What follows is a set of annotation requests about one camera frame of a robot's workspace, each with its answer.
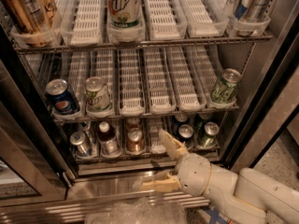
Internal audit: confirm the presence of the blue pepsi can bottom front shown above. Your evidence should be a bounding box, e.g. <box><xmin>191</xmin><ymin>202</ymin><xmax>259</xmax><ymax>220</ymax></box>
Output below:
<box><xmin>178</xmin><ymin>124</ymin><xmax>194</xmax><ymax>149</ymax></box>

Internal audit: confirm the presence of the bottom wire shelf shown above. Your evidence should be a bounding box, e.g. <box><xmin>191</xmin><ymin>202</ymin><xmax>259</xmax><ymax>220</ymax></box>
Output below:
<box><xmin>75</xmin><ymin>145</ymin><xmax>220</xmax><ymax>165</ymax></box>

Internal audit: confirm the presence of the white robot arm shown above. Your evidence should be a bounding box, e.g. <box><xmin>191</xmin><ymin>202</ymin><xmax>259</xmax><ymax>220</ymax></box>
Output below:
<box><xmin>139</xmin><ymin>129</ymin><xmax>299</xmax><ymax>224</ymax></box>

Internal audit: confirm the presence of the blue pepsi can bottom rear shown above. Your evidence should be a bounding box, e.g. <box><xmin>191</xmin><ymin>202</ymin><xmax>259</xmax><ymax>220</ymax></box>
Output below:
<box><xmin>172</xmin><ymin>114</ymin><xmax>189</xmax><ymax>133</ymax></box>

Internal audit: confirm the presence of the copper can bottom front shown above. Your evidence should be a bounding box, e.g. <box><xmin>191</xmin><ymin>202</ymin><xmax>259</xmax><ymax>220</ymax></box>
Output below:
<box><xmin>126</xmin><ymin>128</ymin><xmax>145</xmax><ymax>152</ymax></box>

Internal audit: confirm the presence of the gold can top shelf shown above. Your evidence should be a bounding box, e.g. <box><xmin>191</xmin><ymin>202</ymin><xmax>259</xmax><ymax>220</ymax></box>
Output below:
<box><xmin>1</xmin><ymin>0</ymin><xmax>58</xmax><ymax>48</ymax></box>

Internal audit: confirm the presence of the copper can bottom rear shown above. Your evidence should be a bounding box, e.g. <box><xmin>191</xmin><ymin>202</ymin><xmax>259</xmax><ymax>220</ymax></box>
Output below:
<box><xmin>125</xmin><ymin>118</ymin><xmax>142</xmax><ymax>131</ymax></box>

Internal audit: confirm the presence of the fridge right door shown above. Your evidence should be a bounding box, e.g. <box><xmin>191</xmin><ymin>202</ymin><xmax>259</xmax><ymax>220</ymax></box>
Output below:
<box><xmin>219</xmin><ymin>0</ymin><xmax>299</xmax><ymax>172</ymax></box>

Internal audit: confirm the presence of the silver can top right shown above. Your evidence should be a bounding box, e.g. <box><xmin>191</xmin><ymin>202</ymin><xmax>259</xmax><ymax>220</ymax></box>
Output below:
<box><xmin>242</xmin><ymin>0</ymin><xmax>270</xmax><ymax>22</ymax></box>

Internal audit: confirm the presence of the blue pepsi can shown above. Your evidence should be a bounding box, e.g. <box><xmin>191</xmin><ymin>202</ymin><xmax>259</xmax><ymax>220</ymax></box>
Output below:
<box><xmin>178</xmin><ymin>124</ymin><xmax>194</xmax><ymax>149</ymax></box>
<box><xmin>172</xmin><ymin>114</ymin><xmax>189</xmax><ymax>133</ymax></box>

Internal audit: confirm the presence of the blue floor tape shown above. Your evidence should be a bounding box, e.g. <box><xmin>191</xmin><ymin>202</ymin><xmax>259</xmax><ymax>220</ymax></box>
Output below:
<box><xmin>201</xmin><ymin>207</ymin><xmax>230</xmax><ymax>224</ymax></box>

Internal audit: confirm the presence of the green can bottom rear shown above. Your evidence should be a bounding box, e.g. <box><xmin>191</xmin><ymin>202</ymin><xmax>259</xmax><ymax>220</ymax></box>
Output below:
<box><xmin>193</xmin><ymin>113</ymin><xmax>212</xmax><ymax>133</ymax></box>

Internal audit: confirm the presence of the blue silver can top shelf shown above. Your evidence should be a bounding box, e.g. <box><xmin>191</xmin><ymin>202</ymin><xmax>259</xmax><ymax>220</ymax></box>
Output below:
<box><xmin>224</xmin><ymin>0</ymin><xmax>260</xmax><ymax>21</ymax></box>

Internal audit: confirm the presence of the brown bottle white cap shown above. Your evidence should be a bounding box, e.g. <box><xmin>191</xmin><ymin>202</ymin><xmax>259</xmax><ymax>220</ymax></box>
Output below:
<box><xmin>98</xmin><ymin>121</ymin><xmax>119</xmax><ymax>155</ymax></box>

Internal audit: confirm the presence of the green can bottom front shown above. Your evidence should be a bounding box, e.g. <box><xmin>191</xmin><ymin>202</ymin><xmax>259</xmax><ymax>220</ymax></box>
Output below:
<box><xmin>198</xmin><ymin>122</ymin><xmax>220</xmax><ymax>148</ymax></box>

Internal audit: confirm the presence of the white 7up can shelf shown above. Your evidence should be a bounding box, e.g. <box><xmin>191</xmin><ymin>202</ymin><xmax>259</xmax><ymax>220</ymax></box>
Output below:
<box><xmin>84</xmin><ymin>77</ymin><xmax>111</xmax><ymax>112</ymax></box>
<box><xmin>107</xmin><ymin>0</ymin><xmax>141</xmax><ymax>29</ymax></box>

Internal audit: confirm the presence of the wire shelf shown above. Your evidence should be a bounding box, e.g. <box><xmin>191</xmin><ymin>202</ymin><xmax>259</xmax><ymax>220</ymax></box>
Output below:
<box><xmin>15</xmin><ymin>30</ymin><xmax>273</xmax><ymax>55</ymax></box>
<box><xmin>75</xmin><ymin>145</ymin><xmax>220</xmax><ymax>165</ymax></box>
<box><xmin>51</xmin><ymin>104</ymin><xmax>240</xmax><ymax>124</ymax></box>

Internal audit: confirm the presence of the silver can bottom rear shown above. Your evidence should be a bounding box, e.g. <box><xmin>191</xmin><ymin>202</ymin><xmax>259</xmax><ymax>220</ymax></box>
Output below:
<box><xmin>77</xmin><ymin>121</ymin><xmax>96</xmax><ymax>145</ymax></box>

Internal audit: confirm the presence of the silver can bottom front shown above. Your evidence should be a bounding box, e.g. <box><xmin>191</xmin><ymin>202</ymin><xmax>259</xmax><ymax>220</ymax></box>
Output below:
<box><xmin>70</xmin><ymin>131</ymin><xmax>92</xmax><ymax>157</ymax></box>

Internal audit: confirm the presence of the copper can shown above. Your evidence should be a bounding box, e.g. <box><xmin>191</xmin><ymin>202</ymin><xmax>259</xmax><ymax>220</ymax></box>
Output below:
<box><xmin>126</xmin><ymin>128</ymin><xmax>145</xmax><ymax>152</ymax></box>
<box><xmin>125</xmin><ymin>118</ymin><xmax>142</xmax><ymax>131</ymax></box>

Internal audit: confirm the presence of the top wire shelf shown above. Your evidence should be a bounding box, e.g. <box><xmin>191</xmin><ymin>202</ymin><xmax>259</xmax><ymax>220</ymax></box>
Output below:
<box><xmin>15</xmin><ymin>30</ymin><xmax>273</xmax><ymax>55</ymax></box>

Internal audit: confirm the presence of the white 7up can top shelf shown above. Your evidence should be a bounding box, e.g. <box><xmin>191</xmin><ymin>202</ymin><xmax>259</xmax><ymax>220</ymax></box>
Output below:
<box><xmin>107</xmin><ymin>0</ymin><xmax>141</xmax><ymax>29</ymax></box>

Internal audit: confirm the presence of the green can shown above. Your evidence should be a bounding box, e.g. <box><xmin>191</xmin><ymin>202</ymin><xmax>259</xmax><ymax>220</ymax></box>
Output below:
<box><xmin>198</xmin><ymin>122</ymin><xmax>220</xmax><ymax>148</ymax></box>
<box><xmin>193</xmin><ymin>113</ymin><xmax>212</xmax><ymax>133</ymax></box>

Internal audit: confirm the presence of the green can middle shelf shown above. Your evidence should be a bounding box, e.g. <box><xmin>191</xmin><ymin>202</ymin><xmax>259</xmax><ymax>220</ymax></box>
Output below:
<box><xmin>210</xmin><ymin>68</ymin><xmax>241</xmax><ymax>104</ymax></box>

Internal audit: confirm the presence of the middle wire shelf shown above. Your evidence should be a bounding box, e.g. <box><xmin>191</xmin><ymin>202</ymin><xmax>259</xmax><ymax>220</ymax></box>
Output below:
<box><xmin>51</xmin><ymin>104</ymin><xmax>240</xmax><ymax>124</ymax></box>

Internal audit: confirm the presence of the blue pepsi can middle shelf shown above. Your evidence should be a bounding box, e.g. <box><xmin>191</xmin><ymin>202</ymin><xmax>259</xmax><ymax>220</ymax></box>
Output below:
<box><xmin>46</xmin><ymin>79</ymin><xmax>80</xmax><ymax>115</ymax></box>

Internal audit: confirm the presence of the white 7up can middle shelf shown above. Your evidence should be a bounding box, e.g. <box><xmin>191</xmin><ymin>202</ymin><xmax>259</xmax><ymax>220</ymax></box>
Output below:
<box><xmin>84</xmin><ymin>77</ymin><xmax>111</xmax><ymax>112</ymax></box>

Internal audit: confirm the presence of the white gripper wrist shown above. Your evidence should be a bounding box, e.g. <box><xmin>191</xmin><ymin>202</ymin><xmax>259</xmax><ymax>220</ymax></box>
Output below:
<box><xmin>138</xmin><ymin>129</ymin><xmax>211</xmax><ymax>197</ymax></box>

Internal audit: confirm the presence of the fridge left glass door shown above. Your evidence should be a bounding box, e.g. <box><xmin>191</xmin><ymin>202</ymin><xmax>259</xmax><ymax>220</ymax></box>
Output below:
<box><xmin>0</xmin><ymin>28</ymin><xmax>75</xmax><ymax>206</ymax></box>

